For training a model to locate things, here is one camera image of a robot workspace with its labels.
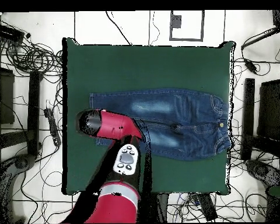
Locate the black floor bar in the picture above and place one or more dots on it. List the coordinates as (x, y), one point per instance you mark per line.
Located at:
(207, 207)

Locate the black power adapter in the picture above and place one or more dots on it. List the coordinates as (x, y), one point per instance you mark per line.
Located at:
(250, 65)

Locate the blue denim jeans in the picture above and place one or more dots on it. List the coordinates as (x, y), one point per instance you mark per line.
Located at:
(189, 126)

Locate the black power strip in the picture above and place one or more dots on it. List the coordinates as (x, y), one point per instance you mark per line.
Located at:
(52, 126)

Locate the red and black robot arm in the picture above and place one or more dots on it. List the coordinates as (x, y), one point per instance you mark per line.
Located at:
(116, 207)

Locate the grey stand foot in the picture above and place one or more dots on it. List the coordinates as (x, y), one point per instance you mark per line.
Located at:
(261, 171)
(21, 162)

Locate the dark green table cloth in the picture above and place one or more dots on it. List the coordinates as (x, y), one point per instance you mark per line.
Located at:
(142, 67)

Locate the black metal frame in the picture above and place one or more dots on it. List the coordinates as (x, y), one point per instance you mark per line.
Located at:
(248, 105)
(33, 105)

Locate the black network switch box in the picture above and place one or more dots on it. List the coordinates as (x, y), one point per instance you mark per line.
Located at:
(8, 32)

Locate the black rod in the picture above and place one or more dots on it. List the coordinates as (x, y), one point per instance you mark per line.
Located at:
(261, 37)

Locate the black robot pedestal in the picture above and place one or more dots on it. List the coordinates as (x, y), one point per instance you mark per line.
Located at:
(163, 207)

